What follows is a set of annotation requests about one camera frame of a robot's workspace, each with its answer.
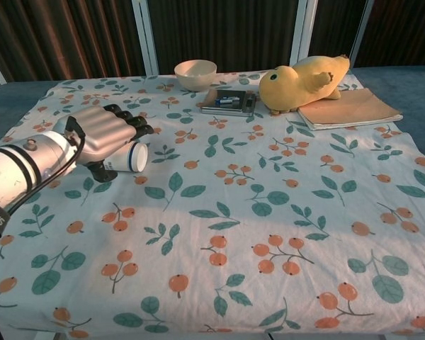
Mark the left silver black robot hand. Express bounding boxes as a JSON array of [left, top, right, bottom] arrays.
[[52, 102, 156, 183]]

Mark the white paper cup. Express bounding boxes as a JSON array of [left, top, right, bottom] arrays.
[[104, 140, 149, 174]]

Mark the dark brown pleated curtain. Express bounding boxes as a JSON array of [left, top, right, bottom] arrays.
[[0, 0, 149, 83], [357, 0, 425, 69], [311, 0, 366, 70], [150, 0, 300, 74]]

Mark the cream ceramic bowl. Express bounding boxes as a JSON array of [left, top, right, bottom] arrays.
[[174, 59, 218, 92]]

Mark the black digital pocket scale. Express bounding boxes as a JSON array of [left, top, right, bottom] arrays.
[[200, 89, 258, 117]]

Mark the floral leaf berry tablecloth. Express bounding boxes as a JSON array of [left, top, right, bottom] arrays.
[[0, 72, 425, 336]]

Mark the yellow plush duck toy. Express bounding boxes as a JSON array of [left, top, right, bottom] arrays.
[[258, 54, 351, 115]]

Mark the tan paper notebook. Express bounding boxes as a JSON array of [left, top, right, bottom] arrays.
[[297, 87, 404, 131]]

